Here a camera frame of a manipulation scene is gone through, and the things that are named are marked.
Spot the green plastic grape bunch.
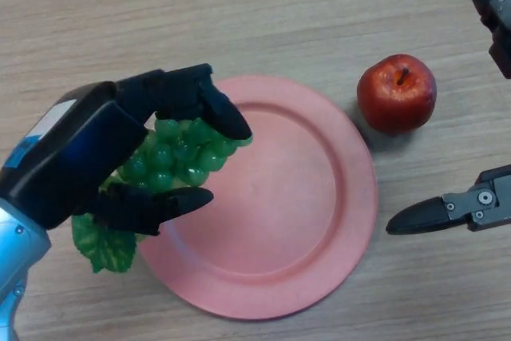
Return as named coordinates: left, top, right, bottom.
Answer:
left=71, top=116, right=253, bottom=274

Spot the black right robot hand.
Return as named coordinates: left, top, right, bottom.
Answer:
left=385, top=0, right=511, bottom=236

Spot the red apple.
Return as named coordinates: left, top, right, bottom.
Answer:
left=356, top=53, right=438, bottom=134

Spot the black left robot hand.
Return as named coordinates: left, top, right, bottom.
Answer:
left=0, top=63, right=254, bottom=236

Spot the pink round plate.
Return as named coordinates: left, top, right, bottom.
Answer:
left=135, top=74, right=379, bottom=320

